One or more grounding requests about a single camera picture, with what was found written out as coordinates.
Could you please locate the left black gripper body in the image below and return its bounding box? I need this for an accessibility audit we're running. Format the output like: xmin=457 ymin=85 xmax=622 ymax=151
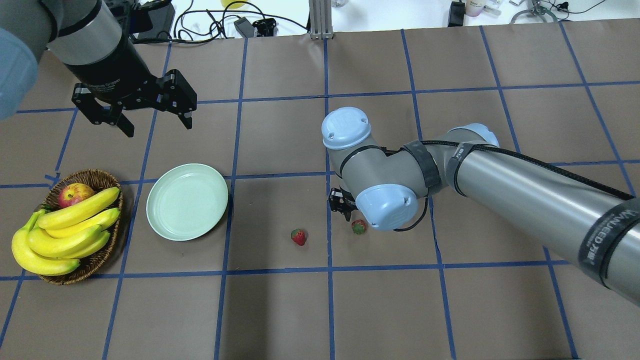
xmin=71 ymin=69 xmax=198 ymax=126

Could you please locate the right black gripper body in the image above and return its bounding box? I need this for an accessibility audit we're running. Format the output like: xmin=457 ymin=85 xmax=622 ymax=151
xmin=327 ymin=187 xmax=357 ymax=217

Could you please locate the red strawberry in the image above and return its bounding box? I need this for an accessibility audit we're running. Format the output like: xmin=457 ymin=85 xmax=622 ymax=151
xmin=350 ymin=219 xmax=367 ymax=235
xmin=290 ymin=228 xmax=307 ymax=247

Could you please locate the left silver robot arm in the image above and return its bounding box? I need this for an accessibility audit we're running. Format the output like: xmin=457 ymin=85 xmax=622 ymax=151
xmin=0 ymin=0 xmax=197 ymax=138

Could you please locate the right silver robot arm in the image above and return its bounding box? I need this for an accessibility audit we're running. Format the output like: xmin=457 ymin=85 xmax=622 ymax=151
xmin=321 ymin=107 xmax=640 ymax=305

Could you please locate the light green plate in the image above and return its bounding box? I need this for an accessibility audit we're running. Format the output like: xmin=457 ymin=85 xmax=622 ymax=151
xmin=145 ymin=163 xmax=229 ymax=242

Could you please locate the red yellow apple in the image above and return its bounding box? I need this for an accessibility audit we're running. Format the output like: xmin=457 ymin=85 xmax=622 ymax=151
xmin=57 ymin=182 xmax=96 ymax=208

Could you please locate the brown wicker basket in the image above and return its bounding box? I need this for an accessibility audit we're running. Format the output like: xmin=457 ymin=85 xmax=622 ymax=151
xmin=35 ymin=168 xmax=123 ymax=286

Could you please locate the black power adapter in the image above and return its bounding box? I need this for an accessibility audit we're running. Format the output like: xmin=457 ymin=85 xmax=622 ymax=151
xmin=233 ymin=17 xmax=258 ymax=38

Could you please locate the yellow banana bunch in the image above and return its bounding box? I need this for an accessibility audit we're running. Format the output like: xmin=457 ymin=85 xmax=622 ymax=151
xmin=11 ymin=186 xmax=121 ymax=277

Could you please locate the aluminium frame post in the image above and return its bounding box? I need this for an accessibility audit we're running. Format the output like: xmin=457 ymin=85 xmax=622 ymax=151
xmin=308 ymin=0 xmax=334 ymax=40

